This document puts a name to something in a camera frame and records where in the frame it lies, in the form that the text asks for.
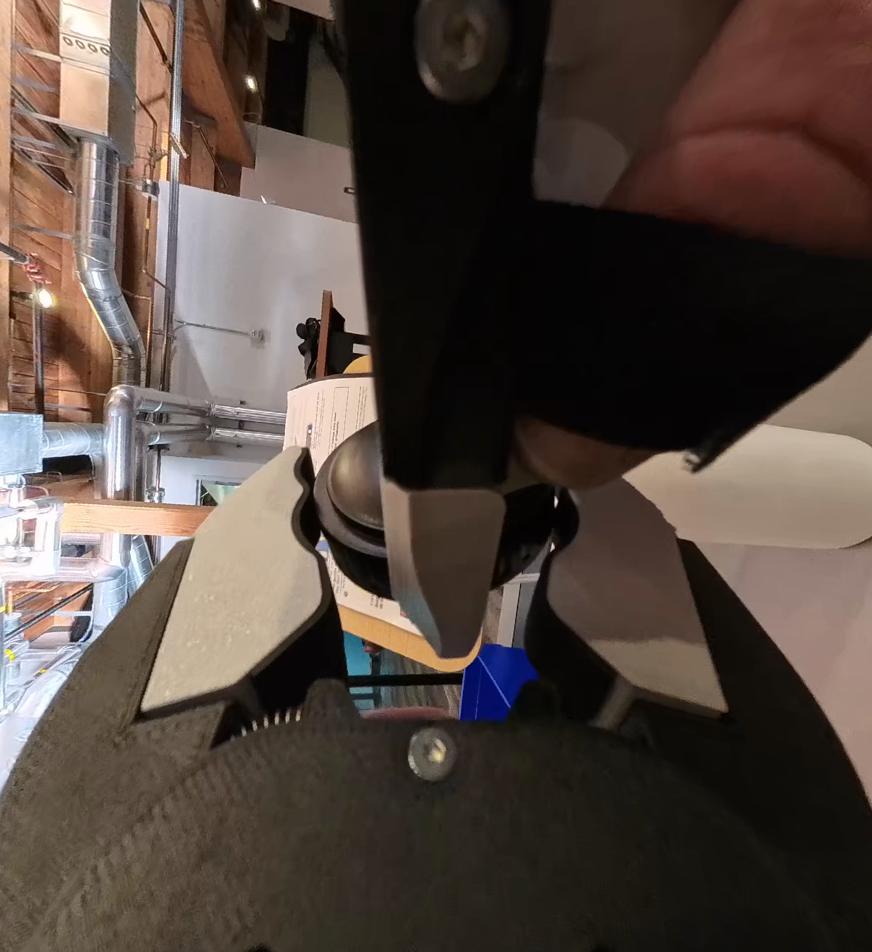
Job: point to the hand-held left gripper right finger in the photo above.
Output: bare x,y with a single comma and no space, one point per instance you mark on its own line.
630,610

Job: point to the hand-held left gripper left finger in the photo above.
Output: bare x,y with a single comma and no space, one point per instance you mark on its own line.
235,595

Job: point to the wooden display board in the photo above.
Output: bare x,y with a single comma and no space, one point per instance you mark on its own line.
406,640

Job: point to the black bottle lid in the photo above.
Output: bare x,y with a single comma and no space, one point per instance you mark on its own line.
350,499

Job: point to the printed paper sheet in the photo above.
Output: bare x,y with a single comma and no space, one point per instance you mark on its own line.
332,424

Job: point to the silver ventilation duct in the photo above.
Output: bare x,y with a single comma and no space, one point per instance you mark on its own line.
101,253

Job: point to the blue plastic bin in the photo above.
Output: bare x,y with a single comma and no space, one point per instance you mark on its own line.
496,684

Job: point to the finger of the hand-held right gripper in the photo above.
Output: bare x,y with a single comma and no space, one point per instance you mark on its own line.
444,558

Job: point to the person's right hand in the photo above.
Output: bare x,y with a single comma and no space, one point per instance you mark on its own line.
793,119

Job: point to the wooden ceiling beam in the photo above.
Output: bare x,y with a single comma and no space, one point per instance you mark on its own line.
139,519

